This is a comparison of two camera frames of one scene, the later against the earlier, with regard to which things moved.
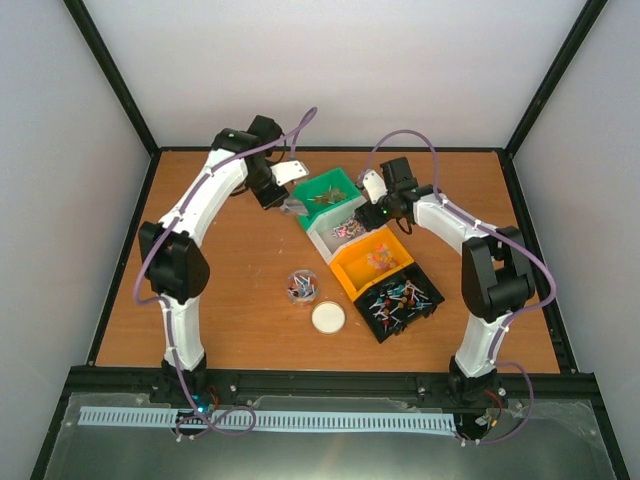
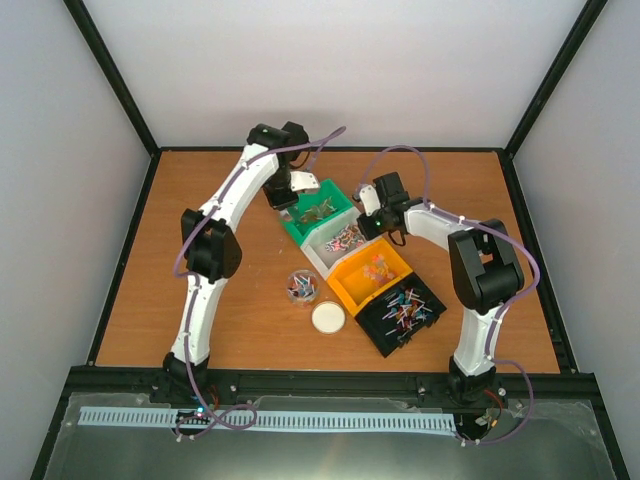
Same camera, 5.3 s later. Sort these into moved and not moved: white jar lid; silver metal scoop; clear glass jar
Moved: silver metal scoop
Not moved: clear glass jar; white jar lid
